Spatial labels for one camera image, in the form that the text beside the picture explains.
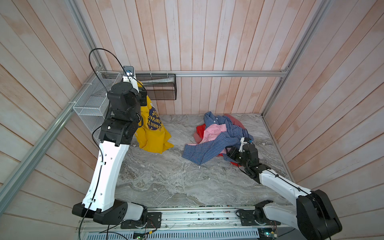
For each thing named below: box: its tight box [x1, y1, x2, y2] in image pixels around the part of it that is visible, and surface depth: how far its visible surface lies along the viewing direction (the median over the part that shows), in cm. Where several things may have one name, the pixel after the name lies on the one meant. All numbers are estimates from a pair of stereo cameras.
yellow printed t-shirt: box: [135, 81, 175, 154], surface depth 85 cm
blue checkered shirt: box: [182, 111, 254, 165], surface depth 95 cm
